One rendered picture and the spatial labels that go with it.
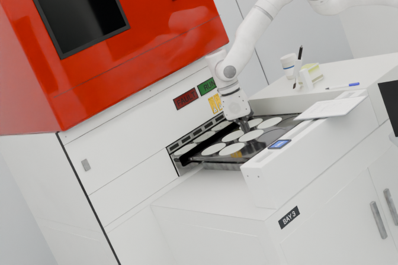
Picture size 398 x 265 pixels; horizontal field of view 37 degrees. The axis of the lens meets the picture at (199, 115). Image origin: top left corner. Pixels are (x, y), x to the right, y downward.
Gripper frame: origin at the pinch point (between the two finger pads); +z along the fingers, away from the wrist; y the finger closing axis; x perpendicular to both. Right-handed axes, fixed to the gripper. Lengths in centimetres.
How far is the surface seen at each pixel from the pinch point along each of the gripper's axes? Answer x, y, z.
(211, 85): 11.6, -11.1, -17.6
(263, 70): 228, -53, 28
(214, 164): -10.9, -13.2, 7.7
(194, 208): -41.5, -12.4, 9.9
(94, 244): -38, -59, 16
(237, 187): -32.4, 1.3, 10.0
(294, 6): 277, -23, -4
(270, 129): -5.5, 11.1, 2.0
